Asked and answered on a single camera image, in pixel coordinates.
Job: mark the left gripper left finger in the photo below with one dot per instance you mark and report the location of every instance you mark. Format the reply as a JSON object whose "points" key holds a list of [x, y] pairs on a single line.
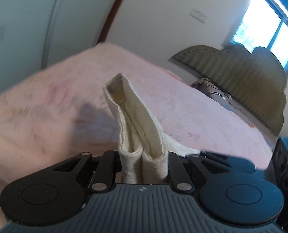
{"points": [[104, 177]]}

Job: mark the olive green padded headboard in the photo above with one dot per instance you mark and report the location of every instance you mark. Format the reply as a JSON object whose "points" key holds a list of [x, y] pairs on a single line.
{"points": [[255, 79]]}

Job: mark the black speaker box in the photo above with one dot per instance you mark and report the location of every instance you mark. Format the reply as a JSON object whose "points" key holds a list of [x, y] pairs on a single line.
{"points": [[286, 164]]}

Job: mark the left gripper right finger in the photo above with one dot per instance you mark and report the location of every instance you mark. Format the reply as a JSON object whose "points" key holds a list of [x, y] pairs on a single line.
{"points": [[178, 177]]}

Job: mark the brown wooden door frame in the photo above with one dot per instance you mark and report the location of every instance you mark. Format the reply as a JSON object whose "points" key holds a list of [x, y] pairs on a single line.
{"points": [[109, 21]]}

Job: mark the bright window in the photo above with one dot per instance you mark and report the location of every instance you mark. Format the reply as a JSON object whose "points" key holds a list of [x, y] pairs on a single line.
{"points": [[264, 23]]}

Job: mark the white wardrobe sliding doors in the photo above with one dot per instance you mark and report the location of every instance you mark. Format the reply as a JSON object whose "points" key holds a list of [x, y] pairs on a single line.
{"points": [[35, 34]]}

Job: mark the cream white pants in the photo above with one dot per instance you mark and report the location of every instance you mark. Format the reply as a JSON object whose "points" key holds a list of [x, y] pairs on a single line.
{"points": [[143, 146]]}

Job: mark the white wall switch plate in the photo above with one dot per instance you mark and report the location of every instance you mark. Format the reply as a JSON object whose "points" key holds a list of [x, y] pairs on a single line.
{"points": [[198, 16]]}

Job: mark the pink bed blanket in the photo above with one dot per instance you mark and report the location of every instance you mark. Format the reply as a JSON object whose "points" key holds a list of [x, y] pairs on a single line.
{"points": [[61, 111]]}

